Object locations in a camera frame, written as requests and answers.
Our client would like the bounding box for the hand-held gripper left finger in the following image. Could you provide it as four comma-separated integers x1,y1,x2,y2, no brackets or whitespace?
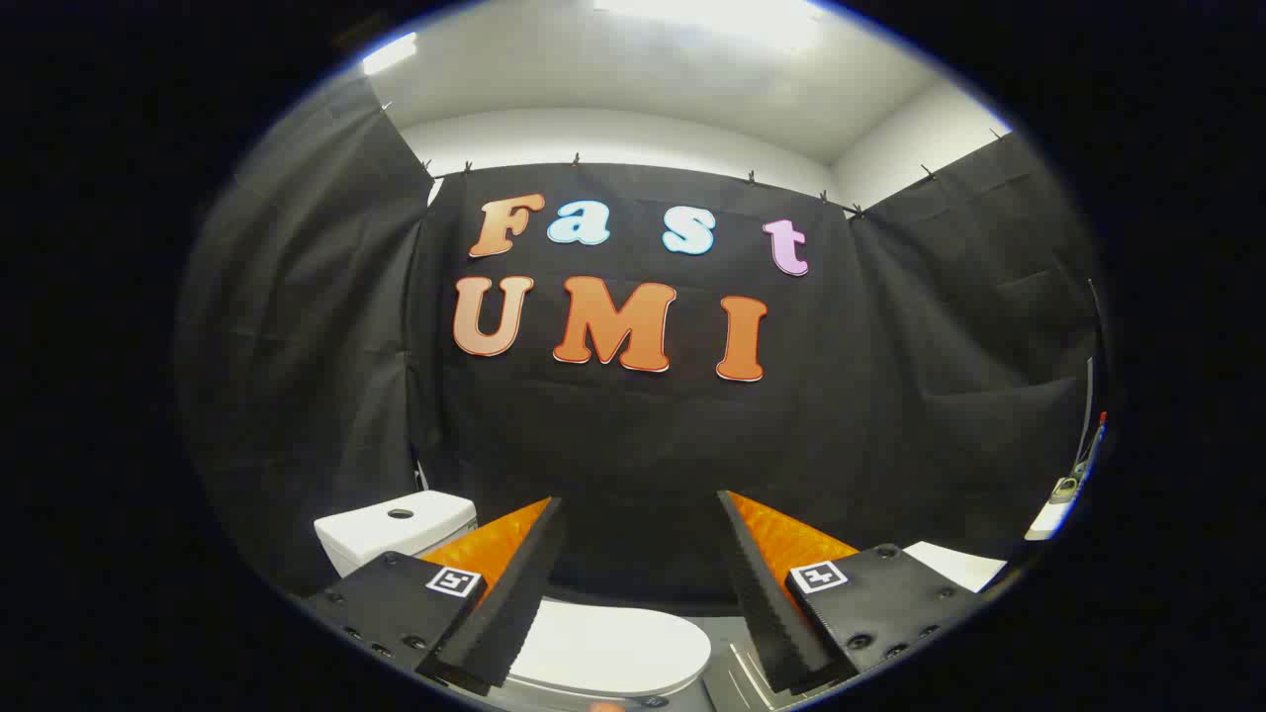
305,496,569,696

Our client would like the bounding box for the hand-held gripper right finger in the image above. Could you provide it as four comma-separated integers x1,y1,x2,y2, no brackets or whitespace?
716,490,989,695

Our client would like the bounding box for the white ceramic toilet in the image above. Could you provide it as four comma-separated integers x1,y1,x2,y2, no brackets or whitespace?
315,490,715,709

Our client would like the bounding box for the black backdrop cloth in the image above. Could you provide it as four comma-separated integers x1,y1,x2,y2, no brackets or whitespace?
176,74,1107,609

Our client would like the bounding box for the white flat panel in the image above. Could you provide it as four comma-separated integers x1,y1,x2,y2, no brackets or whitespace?
905,499,1074,592

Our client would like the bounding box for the small grey tool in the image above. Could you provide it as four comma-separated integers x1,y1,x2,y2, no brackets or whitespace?
1048,413,1107,507

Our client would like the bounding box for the rectangular ceiling light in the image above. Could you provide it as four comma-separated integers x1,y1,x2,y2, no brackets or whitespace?
361,32,419,76

